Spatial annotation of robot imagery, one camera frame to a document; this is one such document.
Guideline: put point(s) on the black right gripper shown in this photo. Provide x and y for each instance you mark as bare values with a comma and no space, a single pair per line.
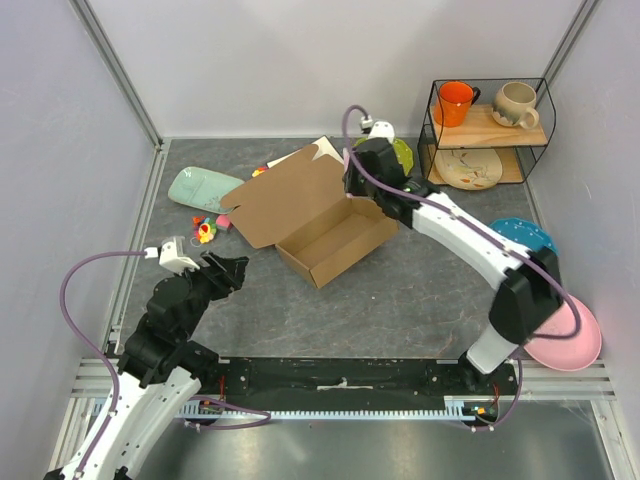
354,166

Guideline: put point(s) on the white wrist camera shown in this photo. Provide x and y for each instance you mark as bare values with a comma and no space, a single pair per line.
372,129
173,258

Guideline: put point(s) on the green polka dot plate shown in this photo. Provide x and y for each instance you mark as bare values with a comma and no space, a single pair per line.
403,153

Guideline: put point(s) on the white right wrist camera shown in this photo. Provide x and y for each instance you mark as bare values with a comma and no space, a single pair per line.
372,129

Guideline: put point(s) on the beige ceramic mug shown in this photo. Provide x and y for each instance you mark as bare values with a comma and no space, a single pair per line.
514,106

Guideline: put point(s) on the black wire wooden shelf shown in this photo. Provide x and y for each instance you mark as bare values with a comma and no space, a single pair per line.
519,149

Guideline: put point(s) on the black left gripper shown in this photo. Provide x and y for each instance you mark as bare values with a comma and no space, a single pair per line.
226,274

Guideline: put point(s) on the brown cardboard box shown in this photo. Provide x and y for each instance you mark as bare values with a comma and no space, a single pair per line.
300,208

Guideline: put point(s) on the blue polka dot plate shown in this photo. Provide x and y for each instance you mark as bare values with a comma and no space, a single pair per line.
529,235

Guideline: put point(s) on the colourful flower plush toy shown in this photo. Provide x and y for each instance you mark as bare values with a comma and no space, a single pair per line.
259,171

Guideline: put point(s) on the grey slotted cable duct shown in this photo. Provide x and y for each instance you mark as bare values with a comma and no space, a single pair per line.
452,411

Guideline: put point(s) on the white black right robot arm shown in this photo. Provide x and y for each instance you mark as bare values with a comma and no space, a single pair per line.
527,283

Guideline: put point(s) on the mint green rectangular tray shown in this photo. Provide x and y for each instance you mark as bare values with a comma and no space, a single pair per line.
202,189

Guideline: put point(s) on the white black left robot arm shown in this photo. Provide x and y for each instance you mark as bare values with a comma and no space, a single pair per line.
159,371

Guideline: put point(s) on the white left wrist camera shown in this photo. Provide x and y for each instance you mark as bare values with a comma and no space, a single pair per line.
173,258

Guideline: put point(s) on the rainbow flower keychain toy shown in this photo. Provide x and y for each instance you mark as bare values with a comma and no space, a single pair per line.
204,231

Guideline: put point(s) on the cream floral oval plate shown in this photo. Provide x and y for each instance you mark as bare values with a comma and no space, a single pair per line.
469,169

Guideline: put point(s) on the pink round plate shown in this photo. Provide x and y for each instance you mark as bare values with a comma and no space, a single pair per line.
570,355

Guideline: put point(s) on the pink eraser block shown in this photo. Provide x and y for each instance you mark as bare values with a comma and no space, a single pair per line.
223,223

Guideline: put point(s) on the white square plate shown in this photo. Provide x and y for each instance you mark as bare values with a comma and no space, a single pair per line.
318,148

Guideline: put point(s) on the orange mug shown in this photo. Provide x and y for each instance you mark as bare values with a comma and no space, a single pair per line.
454,100

